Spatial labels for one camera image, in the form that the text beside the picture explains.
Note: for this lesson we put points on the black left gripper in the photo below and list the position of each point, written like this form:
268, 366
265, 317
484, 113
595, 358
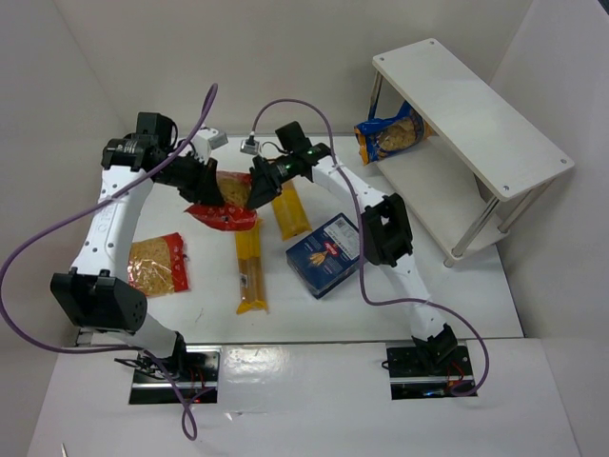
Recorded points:
198, 180

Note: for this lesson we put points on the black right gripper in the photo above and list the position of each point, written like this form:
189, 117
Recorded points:
265, 177

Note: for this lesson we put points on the red fusilli bag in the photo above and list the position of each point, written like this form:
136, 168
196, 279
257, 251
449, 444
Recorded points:
157, 266
233, 215

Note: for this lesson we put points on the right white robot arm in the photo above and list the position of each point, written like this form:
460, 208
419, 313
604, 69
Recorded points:
384, 229

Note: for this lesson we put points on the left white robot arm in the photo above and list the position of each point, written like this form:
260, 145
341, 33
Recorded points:
95, 293

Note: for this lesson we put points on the blue Barilla pasta box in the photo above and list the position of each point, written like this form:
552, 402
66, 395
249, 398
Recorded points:
327, 256

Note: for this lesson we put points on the blue pasta bag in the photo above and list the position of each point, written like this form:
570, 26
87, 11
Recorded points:
380, 138

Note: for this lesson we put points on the white two-tier shelf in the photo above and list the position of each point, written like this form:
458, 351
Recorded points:
485, 165

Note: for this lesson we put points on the yellow spaghetti pack right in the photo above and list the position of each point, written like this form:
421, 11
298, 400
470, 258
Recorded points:
290, 213

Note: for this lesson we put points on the yellow spaghetti pack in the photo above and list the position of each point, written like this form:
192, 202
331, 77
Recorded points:
251, 275
290, 213

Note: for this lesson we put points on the yellow spaghetti pack left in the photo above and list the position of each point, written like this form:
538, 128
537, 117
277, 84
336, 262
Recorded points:
251, 275

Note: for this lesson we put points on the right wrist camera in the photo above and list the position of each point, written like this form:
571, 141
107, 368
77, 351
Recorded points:
250, 146

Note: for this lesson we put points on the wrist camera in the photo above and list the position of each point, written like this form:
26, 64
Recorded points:
207, 139
250, 146

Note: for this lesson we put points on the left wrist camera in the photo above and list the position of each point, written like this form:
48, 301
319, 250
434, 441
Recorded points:
207, 139

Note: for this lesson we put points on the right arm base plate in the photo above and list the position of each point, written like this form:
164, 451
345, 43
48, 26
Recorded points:
409, 379

